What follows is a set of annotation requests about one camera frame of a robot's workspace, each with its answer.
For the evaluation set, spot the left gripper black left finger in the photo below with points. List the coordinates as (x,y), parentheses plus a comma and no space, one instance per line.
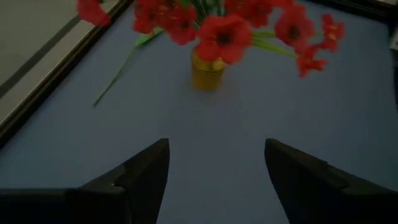
(140,186)

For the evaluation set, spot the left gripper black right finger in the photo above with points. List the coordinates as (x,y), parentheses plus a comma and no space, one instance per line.
(311,193)

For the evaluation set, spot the red artificial flower bunch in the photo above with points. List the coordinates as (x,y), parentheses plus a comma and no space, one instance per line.
(182,26)
(224,37)
(91,12)

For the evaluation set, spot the yellow glass vase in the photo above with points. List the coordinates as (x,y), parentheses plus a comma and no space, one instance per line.
(206,76)

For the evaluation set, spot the blue-grey table mat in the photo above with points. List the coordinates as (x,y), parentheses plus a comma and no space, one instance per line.
(217,118)

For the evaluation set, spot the yellow artificial tulip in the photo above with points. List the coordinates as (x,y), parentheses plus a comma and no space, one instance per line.
(144,39)

